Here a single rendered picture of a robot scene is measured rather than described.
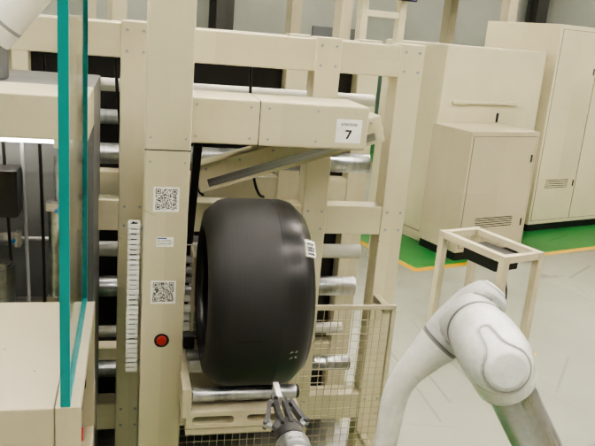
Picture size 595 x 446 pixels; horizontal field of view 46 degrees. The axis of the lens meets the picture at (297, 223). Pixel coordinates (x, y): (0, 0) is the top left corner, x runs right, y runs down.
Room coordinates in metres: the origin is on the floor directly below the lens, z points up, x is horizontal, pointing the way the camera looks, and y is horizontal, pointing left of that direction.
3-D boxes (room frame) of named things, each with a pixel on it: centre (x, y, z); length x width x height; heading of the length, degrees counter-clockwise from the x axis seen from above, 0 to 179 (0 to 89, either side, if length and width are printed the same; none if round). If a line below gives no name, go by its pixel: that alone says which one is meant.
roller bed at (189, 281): (2.45, 0.47, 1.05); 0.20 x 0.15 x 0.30; 104
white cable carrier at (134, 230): (2.01, 0.48, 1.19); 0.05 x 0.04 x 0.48; 14
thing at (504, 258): (4.41, -1.26, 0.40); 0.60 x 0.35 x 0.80; 31
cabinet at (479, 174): (6.92, -1.76, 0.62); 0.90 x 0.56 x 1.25; 121
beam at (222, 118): (2.46, 0.11, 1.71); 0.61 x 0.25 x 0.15; 104
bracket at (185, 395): (2.10, 0.33, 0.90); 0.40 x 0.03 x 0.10; 14
